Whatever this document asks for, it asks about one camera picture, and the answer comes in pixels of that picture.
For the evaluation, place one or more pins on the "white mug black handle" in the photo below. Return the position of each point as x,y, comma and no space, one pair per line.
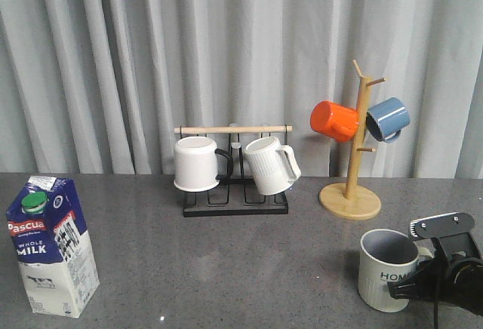
196,164

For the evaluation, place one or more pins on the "blue white milk carton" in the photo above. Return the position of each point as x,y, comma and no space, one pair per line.
53,247

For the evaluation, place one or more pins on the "black metal mug rack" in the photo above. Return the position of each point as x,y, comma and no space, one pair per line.
236,195

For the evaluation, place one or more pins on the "white ribbed mug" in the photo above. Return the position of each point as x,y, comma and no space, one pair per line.
273,165

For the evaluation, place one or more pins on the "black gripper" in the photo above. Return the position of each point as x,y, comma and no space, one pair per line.
454,275

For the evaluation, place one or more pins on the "grey curtain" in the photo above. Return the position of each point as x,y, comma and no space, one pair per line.
98,86

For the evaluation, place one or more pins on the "blue mug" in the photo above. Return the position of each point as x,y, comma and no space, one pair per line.
386,120

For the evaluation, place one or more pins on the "cream HOME mug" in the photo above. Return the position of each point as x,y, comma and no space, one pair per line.
386,256

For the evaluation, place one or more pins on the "wooden mug tree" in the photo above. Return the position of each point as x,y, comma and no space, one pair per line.
350,200

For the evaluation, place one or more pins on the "orange mug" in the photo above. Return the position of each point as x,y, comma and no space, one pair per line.
335,121

